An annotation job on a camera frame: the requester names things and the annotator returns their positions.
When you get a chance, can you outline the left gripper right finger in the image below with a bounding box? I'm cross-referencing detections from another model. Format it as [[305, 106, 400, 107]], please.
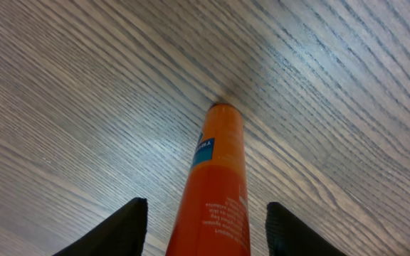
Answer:
[[265, 202, 345, 256]]

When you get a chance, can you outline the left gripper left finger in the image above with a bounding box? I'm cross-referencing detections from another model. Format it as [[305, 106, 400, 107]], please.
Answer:
[[56, 198, 148, 256]]

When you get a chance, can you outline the orange tube white cap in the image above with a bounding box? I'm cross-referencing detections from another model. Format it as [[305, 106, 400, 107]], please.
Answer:
[[167, 103, 251, 256]]

